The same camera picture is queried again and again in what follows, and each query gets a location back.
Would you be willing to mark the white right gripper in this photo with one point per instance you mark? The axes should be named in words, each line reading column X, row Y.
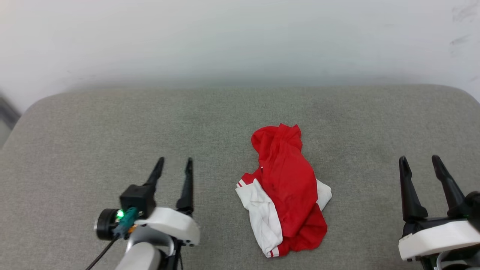
column 438, row 238

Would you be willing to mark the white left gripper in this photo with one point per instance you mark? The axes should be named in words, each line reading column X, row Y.
column 172, row 223

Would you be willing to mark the red and white jersey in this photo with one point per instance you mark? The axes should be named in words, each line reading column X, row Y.
column 288, row 187

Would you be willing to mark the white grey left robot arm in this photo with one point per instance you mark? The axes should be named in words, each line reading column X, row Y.
column 140, row 257

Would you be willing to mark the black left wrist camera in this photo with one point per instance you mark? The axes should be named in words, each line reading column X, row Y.
column 138, row 198

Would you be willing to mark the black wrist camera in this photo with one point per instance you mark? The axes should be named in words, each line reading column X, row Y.
column 474, row 210
column 138, row 198

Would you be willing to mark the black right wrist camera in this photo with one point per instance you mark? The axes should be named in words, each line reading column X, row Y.
column 474, row 210

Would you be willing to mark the teal left camera connector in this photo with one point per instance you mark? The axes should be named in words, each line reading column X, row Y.
column 127, row 221

